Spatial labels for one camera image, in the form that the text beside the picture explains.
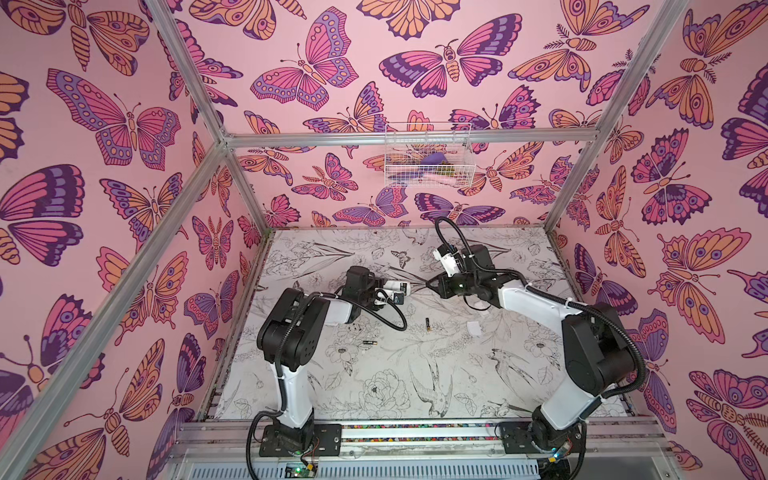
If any battery cover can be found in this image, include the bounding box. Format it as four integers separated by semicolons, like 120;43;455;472
466;321;483;337

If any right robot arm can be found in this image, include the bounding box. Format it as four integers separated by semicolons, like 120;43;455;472
427;245;647;452

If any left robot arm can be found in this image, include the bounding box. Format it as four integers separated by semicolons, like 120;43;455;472
257;266;390;432

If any white wire basket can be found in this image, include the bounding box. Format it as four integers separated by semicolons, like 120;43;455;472
381;127;476;189

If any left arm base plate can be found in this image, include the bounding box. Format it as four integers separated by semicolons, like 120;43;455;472
259;424;342;457

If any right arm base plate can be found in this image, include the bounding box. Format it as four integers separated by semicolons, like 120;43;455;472
496;420;585;460

